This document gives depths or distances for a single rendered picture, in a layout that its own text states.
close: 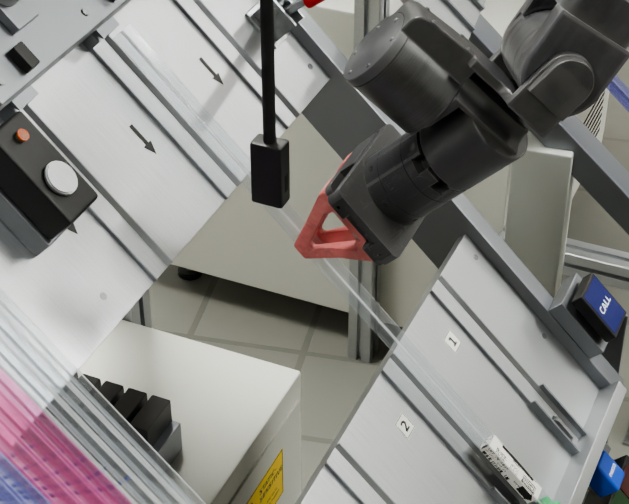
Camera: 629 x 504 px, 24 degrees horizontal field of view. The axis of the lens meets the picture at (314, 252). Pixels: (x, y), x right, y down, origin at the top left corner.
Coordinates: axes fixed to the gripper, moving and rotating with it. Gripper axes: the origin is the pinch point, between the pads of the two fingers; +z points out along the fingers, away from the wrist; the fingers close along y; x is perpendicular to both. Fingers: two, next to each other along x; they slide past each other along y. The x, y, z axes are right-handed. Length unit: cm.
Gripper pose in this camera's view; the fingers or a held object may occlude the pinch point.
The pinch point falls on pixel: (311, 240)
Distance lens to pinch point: 110.6
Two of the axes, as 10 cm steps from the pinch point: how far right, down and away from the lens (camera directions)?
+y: -3.9, 5.4, -7.4
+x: 6.5, 7.3, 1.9
